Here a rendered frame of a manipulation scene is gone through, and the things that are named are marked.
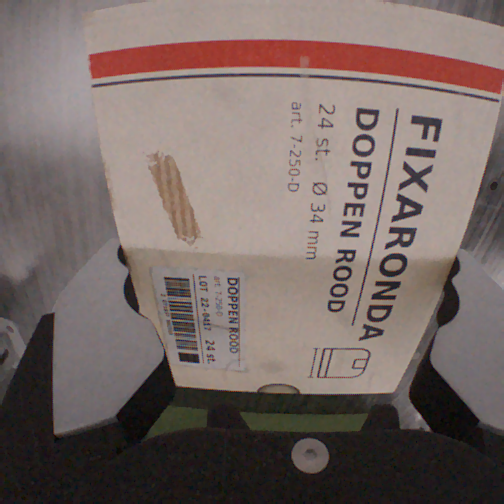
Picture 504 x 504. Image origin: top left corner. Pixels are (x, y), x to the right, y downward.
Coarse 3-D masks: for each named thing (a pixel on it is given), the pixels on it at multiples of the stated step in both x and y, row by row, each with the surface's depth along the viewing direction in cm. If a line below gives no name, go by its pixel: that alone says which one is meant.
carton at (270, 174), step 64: (192, 0) 6; (256, 0) 6; (320, 0) 6; (128, 64) 7; (192, 64) 7; (256, 64) 7; (320, 64) 7; (384, 64) 7; (448, 64) 7; (128, 128) 8; (192, 128) 8; (256, 128) 8; (320, 128) 8; (384, 128) 8; (448, 128) 8; (128, 192) 9; (192, 192) 9; (256, 192) 9; (320, 192) 9; (384, 192) 9; (448, 192) 9; (128, 256) 11; (192, 256) 11; (256, 256) 10; (320, 256) 10; (384, 256) 10; (448, 256) 10; (192, 320) 12; (256, 320) 12; (320, 320) 12; (384, 320) 12; (192, 384) 15; (256, 384) 14; (320, 384) 14; (384, 384) 14
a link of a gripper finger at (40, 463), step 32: (32, 352) 6; (32, 384) 5; (0, 416) 5; (32, 416) 5; (0, 448) 4; (32, 448) 4; (64, 448) 4; (96, 448) 5; (0, 480) 4; (32, 480) 4; (64, 480) 4
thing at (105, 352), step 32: (96, 256) 10; (96, 288) 8; (128, 288) 9; (64, 320) 7; (96, 320) 7; (128, 320) 7; (64, 352) 6; (96, 352) 6; (128, 352) 6; (160, 352) 6; (64, 384) 6; (96, 384) 6; (128, 384) 6; (160, 384) 6; (64, 416) 5; (96, 416) 5; (128, 416) 5
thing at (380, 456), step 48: (192, 432) 5; (240, 432) 5; (288, 432) 5; (336, 432) 5; (384, 432) 4; (432, 432) 4; (96, 480) 4; (144, 480) 4; (192, 480) 4; (240, 480) 4; (288, 480) 4; (336, 480) 4; (384, 480) 4; (432, 480) 4; (480, 480) 4
